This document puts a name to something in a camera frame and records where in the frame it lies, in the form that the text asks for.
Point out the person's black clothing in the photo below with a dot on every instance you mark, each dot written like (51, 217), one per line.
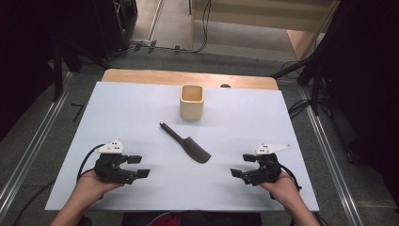
(219, 219)

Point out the red cloth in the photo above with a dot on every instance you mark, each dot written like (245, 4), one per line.
(171, 220)

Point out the person's right hand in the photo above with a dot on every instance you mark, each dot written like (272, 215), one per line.
(282, 190)

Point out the person's left hand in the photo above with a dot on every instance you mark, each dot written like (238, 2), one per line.
(89, 188)

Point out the beige wooden furniture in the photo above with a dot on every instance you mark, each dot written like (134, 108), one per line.
(251, 12)

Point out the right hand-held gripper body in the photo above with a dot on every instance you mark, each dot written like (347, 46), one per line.
(266, 168)

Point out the black metal stand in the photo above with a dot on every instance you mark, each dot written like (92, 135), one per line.
(315, 91)
(58, 78)

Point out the white board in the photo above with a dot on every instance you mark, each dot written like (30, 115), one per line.
(131, 119)

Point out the wooden table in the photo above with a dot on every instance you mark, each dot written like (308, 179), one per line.
(150, 76)

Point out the dark curtain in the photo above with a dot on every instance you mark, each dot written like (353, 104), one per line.
(25, 47)
(370, 78)

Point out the metal floor rail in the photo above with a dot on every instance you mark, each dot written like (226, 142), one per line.
(332, 163)
(156, 19)
(34, 147)

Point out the black cabinet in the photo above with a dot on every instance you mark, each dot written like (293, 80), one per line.
(113, 25)

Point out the beige square cup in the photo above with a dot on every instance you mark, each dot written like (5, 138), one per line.
(191, 108)

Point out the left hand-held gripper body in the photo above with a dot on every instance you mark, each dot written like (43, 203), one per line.
(109, 166)

